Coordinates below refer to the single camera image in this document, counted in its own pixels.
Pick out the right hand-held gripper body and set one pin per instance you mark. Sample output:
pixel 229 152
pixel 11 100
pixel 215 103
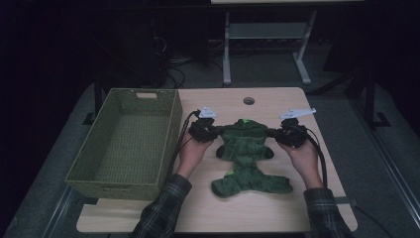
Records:
pixel 292 135

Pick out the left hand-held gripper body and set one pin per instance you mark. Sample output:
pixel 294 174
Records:
pixel 201 130

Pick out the green fleece pet garment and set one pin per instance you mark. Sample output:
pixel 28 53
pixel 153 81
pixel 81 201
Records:
pixel 244 145

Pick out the green woven basket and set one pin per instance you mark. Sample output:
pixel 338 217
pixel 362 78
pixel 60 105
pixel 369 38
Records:
pixel 125 148

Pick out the person's left hand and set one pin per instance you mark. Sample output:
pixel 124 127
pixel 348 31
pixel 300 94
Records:
pixel 191 155

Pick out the person's right hand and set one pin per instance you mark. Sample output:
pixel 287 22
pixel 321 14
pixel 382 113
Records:
pixel 305 162

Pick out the grey tape strip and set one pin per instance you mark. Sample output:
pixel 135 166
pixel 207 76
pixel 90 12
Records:
pixel 346 201

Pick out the black stand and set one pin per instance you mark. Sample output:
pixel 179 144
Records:
pixel 369 99

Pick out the white metal stand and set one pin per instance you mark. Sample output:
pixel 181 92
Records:
pixel 264 30

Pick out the metal floor rail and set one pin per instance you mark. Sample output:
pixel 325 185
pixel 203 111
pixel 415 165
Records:
pixel 59 211
pixel 393 168

